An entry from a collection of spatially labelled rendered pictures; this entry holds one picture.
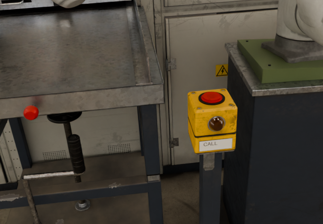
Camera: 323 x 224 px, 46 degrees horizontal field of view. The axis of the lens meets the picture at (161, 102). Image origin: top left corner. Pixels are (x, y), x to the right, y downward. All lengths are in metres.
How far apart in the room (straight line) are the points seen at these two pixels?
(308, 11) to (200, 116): 0.44
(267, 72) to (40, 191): 0.71
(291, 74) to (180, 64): 0.61
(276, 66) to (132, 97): 0.44
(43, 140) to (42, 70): 0.81
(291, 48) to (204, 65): 0.53
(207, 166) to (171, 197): 1.04
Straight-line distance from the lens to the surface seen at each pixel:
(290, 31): 1.21
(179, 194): 1.84
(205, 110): 0.70
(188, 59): 1.63
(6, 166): 1.95
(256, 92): 1.10
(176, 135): 1.80
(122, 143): 1.82
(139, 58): 1.05
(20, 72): 1.07
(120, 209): 1.55
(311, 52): 1.22
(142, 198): 1.58
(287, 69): 1.14
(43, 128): 1.80
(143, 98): 0.93
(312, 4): 0.99
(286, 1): 1.19
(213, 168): 0.81
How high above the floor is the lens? 1.26
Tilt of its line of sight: 29 degrees down
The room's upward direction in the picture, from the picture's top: 3 degrees counter-clockwise
